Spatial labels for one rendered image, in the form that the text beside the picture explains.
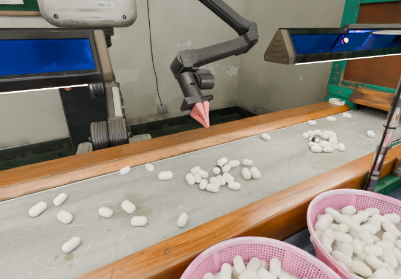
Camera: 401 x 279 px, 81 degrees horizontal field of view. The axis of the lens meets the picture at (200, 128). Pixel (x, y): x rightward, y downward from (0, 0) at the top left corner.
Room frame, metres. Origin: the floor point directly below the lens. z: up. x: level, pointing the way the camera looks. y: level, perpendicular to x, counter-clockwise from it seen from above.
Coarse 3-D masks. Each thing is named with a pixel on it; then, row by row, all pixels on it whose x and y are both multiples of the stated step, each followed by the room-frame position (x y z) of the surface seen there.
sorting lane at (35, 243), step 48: (240, 144) 0.73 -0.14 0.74; (288, 144) 0.73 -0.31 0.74; (48, 192) 0.47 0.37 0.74; (96, 192) 0.47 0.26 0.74; (144, 192) 0.47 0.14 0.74; (192, 192) 0.47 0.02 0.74; (240, 192) 0.47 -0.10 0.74; (0, 240) 0.33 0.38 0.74; (48, 240) 0.33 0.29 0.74; (96, 240) 0.33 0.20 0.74; (144, 240) 0.33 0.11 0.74
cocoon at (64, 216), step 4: (60, 212) 0.38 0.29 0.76; (64, 212) 0.38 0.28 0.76; (68, 212) 0.38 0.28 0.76; (60, 216) 0.37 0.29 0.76; (64, 216) 0.37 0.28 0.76; (68, 216) 0.37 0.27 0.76; (72, 216) 0.38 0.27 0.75; (60, 220) 0.37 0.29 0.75; (64, 220) 0.36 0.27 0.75; (68, 220) 0.36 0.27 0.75
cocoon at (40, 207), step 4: (36, 204) 0.40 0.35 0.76; (40, 204) 0.40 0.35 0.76; (44, 204) 0.41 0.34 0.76; (32, 208) 0.39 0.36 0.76; (36, 208) 0.39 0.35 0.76; (40, 208) 0.40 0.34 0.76; (44, 208) 0.40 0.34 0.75; (32, 212) 0.38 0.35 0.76; (36, 212) 0.39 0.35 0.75; (40, 212) 0.39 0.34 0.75; (32, 216) 0.38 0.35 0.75
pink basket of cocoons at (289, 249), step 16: (240, 240) 0.30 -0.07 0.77; (256, 240) 0.30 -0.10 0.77; (272, 240) 0.30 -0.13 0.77; (208, 256) 0.28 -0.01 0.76; (272, 256) 0.29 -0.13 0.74; (288, 256) 0.28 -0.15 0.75; (304, 256) 0.27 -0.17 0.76; (192, 272) 0.25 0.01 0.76; (288, 272) 0.27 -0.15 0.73; (304, 272) 0.26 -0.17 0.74; (320, 272) 0.25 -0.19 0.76
